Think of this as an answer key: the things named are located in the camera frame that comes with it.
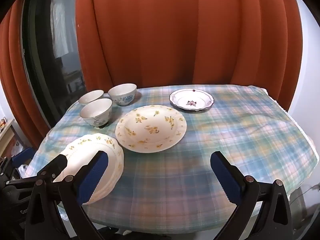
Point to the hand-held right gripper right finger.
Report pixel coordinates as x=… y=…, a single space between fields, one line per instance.
x=225 y=180

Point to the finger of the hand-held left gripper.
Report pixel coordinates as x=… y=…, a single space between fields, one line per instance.
x=58 y=164
x=22 y=157

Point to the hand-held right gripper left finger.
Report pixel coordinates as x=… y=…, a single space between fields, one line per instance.
x=93 y=177

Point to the large yellow floral plate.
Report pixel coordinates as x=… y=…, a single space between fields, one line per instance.
x=150 y=130

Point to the red trim white plate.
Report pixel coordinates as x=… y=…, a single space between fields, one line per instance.
x=192 y=100

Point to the blue print ceramic bowl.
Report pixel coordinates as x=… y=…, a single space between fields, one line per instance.
x=122 y=92

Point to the wooden shelf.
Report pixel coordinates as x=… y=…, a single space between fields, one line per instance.
x=6 y=135

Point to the plaid tablecloth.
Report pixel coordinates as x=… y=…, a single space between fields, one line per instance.
x=200 y=155

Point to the white ceramic bowl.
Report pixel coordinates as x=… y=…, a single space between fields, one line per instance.
x=96 y=110
x=91 y=96

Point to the orange curtain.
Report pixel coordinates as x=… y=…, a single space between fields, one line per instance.
x=15 y=80
x=162 y=30

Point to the dark glass window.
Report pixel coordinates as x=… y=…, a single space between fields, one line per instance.
x=42 y=80

